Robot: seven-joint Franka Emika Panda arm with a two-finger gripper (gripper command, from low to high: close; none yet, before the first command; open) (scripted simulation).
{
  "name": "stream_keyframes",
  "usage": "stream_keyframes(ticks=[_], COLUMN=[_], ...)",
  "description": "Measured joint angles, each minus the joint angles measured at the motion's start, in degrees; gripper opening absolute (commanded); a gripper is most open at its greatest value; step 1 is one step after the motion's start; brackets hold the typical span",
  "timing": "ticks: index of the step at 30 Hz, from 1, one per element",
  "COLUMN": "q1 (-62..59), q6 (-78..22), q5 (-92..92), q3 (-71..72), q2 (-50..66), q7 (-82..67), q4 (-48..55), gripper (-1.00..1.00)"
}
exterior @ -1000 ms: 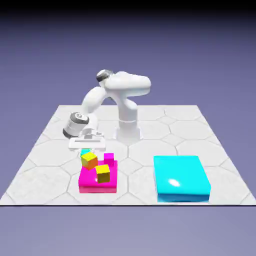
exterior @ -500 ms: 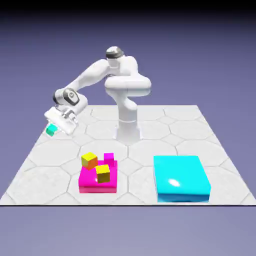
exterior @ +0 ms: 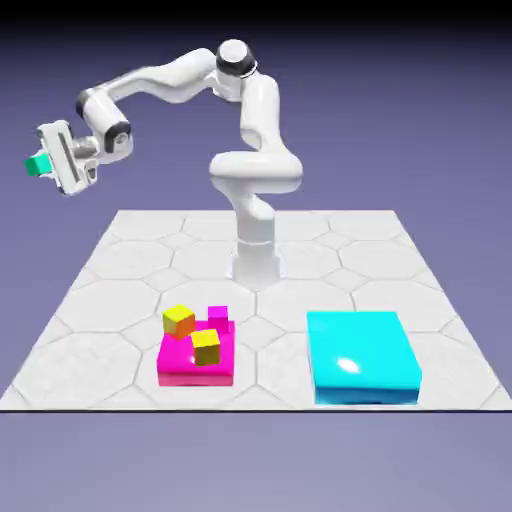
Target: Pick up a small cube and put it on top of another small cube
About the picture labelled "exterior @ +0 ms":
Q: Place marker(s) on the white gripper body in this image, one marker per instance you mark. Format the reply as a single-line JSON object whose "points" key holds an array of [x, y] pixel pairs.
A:
{"points": [[64, 156]]}

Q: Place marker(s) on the small green cube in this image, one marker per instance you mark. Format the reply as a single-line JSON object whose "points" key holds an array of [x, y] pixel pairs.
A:
{"points": [[35, 164]]}

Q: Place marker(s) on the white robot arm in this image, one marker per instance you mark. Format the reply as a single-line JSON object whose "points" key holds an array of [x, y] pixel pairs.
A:
{"points": [[260, 120]]}

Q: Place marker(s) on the small yellow cube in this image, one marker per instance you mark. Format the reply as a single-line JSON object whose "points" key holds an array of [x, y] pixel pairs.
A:
{"points": [[206, 346], [178, 320]]}

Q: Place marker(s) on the small magenta cube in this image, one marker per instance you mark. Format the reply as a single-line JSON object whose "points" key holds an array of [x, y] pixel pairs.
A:
{"points": [[218, 316]]}

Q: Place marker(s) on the large magenta box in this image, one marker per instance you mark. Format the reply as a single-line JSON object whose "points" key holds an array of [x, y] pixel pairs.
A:
{"points": [[180, 360]]}

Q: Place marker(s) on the large cyan box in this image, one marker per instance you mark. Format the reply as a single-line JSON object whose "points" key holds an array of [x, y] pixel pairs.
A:
{"points": [[360, 352]]}

